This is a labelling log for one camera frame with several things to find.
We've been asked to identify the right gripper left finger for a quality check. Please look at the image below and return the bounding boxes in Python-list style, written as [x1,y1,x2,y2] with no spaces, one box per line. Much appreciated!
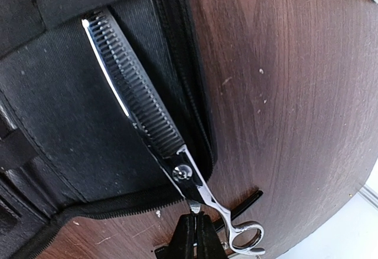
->
[165,214,195,259]

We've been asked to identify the black hair clip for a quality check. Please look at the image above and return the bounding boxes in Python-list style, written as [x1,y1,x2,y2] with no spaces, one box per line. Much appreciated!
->
[154,190,263,259]

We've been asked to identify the silver thinning scissors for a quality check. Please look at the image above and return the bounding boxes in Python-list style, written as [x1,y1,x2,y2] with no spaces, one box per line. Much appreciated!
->
[82,8,265,256]

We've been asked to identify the black zippered tool case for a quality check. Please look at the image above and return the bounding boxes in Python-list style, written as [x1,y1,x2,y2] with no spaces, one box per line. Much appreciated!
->
[1,0,217,258]

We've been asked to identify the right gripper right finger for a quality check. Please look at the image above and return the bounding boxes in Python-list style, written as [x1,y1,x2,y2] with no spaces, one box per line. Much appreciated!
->
[195,214,228,259]

